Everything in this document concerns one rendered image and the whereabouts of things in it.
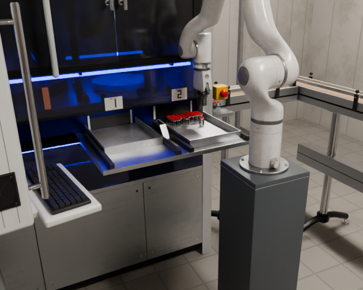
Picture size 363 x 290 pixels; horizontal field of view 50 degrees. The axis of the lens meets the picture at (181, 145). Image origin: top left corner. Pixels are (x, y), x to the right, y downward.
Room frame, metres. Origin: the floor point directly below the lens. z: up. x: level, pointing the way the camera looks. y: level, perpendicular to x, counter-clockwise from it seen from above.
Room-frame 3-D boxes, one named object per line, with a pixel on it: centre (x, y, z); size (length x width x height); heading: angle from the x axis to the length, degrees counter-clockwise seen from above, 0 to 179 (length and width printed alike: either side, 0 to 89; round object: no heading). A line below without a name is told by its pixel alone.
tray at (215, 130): (1.74, -0.08, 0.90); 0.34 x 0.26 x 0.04; 26
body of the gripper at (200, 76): (1.81, -0.10, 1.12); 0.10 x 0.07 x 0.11; 26
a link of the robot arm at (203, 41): (1.81, -0.10, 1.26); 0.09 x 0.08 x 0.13; 118
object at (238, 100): (2.30, -0.40, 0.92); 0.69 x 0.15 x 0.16; 116
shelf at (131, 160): (1.69, 0.09, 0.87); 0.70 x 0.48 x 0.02; 116
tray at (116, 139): (1.68, 0.27, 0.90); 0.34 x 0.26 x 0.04; 26
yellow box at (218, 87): (2.05, -0.21, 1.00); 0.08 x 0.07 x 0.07; 26
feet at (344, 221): (2.20, -0.92, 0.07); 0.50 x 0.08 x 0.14; 116
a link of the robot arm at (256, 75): (1.38, -0.29, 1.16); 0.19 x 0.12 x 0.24; 118
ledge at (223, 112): (2.09, -0.20, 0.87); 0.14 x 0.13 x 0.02; 26
